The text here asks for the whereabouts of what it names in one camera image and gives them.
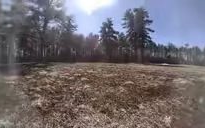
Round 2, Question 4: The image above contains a dry brown grass field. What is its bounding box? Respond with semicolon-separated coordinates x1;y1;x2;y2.
0;61;205;128

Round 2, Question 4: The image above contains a wood of dark trees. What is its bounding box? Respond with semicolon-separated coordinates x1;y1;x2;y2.
0;0;205;67

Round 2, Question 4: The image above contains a tall dark pine tree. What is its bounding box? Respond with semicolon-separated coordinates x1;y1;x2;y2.
121;7;156;65

